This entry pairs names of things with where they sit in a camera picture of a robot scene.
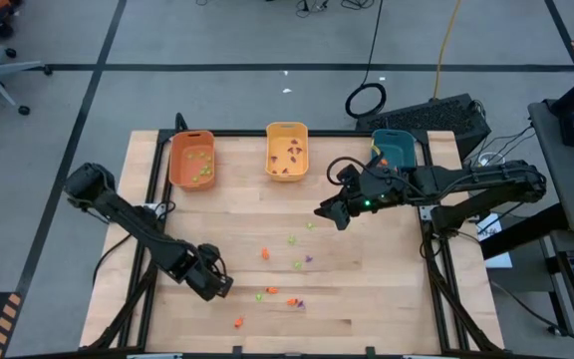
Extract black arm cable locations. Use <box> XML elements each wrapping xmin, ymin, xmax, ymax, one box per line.
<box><xmin>91</xmin><ymin>231</ymin><xmax>137</xmax><ymax>288</ymax></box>

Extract yellow cable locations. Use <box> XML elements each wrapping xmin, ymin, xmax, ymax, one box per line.
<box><xmin>431</xmin><ymin>0</ymin><xmax>463</xmax><ymax>101</ymax></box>

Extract black coiled cable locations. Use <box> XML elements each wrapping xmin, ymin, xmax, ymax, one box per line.
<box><xmin>344</xmin><ymin>0</ymin><xmax>388</xmax><ymax>120</ymax></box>

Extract teal plastic bin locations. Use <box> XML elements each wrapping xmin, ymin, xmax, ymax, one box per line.
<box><xmin>370</xmin><ymin>129</ymin><xmax>418</xmax><ymax>171</ymax></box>

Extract white paper sheet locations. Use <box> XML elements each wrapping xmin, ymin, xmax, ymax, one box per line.
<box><xmin>475</xmin><ymin>212</ymin><xmax>515</xmax><ymax>270</ymax></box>

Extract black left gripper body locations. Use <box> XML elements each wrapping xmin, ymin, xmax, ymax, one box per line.
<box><xmin>186</xmin><ymin>242</ymin><xmax>231</xmax><ymax>303</ymax></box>

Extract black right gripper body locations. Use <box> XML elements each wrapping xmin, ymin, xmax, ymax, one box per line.
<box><xmin>339</xmin><ymin>164</ymin><xmax>411</xmax><ymax>215</ymax></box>

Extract grey desk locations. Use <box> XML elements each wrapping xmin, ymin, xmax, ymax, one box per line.
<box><xmin>526</xmin><ymin>99</ymin><xmax>574</xmax><ymax>235</ymax></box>

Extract black floor cables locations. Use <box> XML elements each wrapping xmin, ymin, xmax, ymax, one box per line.
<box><xmin>294</xmin><ymin>0</ymin><xmax>381</xmax><ymax>12</ymax></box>

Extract orange plastic bin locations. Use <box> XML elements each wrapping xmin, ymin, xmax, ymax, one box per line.
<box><xmin>167</xmin><ymin>130</ymin><xmax>217</xmax><ymax>192</ymax></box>

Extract yellow plastic bin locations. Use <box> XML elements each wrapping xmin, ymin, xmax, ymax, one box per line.
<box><xmin>265</xmin><ymin>122</ymin><xmax>310</xmax><ymax>182</ymax></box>

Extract black keyboard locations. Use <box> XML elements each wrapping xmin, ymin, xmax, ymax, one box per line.
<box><xmin>355</xmin><ymin>93</ymin><xmax>492</xmax><ymax>161</ymax></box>

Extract white power strip yellow plugs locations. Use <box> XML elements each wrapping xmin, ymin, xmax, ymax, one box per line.
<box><xmin>467</xmin><ymin>151</ymin><xmax>507</xmax><ymax>169</ymax></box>

